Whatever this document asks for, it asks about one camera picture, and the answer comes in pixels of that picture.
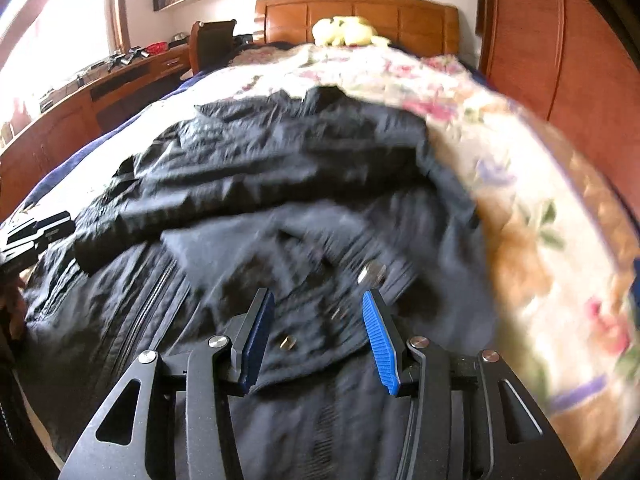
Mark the black quilted jacket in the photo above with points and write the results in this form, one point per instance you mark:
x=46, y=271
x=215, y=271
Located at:
x=280, y=175

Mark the yellow plush toy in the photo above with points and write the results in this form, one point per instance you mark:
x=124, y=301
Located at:
x=347, y=30

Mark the wooden chair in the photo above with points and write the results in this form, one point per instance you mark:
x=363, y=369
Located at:
x=215, y=42

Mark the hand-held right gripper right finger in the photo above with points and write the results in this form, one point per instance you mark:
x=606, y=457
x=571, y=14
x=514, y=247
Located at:
x=380, y=347

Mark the wooden slatted wardrobe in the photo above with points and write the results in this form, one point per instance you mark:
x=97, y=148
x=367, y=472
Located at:
x=565, y=50

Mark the window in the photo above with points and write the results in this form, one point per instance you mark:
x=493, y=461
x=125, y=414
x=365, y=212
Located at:
x=55, y=25

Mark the person's left hand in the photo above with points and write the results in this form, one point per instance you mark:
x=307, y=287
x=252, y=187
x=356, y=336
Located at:
x=12, y=310

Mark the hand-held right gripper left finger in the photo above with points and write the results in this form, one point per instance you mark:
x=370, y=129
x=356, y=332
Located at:
x=255, y=342

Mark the dark blue bed sheet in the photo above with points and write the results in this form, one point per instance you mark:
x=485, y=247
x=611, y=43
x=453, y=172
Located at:
x=60, y=170

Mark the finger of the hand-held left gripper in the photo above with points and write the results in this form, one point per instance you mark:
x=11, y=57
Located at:
x=40, y=242
x=37, y=225

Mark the floral blanket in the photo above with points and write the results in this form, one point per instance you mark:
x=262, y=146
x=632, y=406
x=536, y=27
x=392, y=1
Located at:
x=525, y=170

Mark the wooden desk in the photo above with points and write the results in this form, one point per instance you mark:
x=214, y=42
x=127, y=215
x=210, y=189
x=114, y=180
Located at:
x=75, y=115

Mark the wooden bed headboard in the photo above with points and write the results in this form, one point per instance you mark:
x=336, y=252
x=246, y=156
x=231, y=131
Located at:
x=400, y=22

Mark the red basket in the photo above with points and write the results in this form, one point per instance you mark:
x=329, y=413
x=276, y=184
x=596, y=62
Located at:
x=156, y=48

